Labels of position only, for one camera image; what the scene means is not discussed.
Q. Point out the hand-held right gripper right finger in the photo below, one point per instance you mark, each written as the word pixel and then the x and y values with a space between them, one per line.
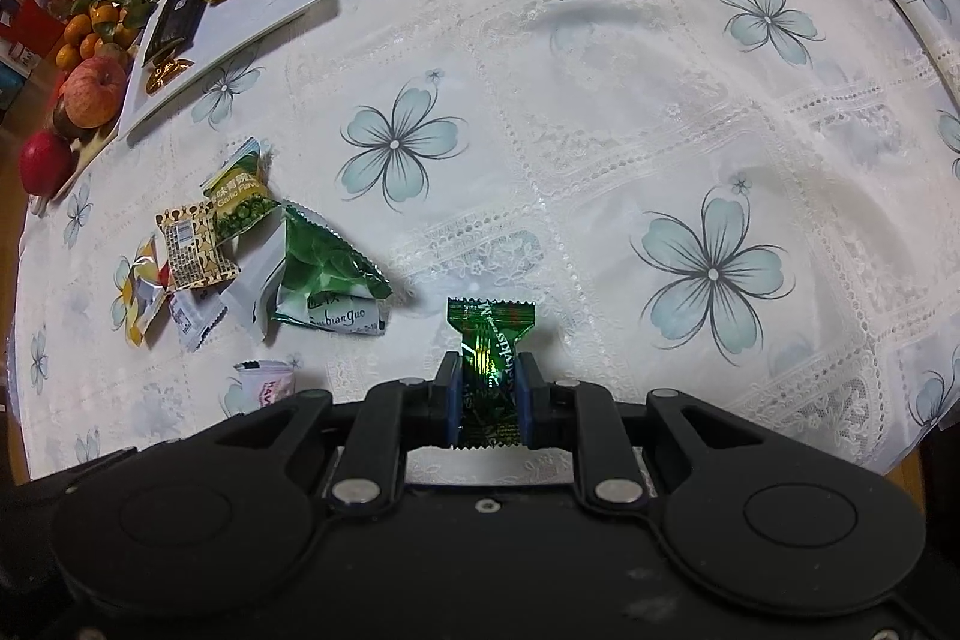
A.
pixel 523 401

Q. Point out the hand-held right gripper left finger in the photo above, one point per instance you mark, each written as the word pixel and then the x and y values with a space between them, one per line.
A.
pixel 452 401

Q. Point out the dark green foil candy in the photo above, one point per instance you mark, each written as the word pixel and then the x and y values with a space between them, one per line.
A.
pixel 491 340

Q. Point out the large green snack packet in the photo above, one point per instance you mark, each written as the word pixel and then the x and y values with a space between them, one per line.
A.
pixel 322 265

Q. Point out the red and white snack packet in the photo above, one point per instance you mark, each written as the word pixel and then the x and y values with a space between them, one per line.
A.
pixel 262 389

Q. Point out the small blue-white snack packet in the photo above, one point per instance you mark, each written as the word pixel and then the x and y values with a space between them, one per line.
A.
pixel 191 321

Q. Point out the gold foil snack packet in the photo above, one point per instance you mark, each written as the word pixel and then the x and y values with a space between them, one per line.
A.
pixel 139 302

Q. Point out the yellow-green pea snack packet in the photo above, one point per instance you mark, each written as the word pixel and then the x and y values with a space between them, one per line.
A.
pixel 240 197

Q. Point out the brown patterned snack packet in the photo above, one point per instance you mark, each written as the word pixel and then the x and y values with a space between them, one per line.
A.
pixel 196 250

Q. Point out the white floral tablecloth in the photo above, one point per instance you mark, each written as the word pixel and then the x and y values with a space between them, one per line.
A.
pixel 600 85

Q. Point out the white rectangular tray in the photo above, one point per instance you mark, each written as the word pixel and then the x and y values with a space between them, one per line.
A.
pixel 247 18

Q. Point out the wooden fruit tray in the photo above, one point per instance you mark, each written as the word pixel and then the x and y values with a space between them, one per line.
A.
pixel 94 149

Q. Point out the dark red apple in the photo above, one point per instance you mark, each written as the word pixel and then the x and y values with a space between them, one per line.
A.
pixel 45 164

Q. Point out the pale red apple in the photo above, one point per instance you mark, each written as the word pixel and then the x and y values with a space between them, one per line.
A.
pixel 94 93

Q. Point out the black snack packet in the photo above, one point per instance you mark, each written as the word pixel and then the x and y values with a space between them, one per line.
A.
pixel 176 14

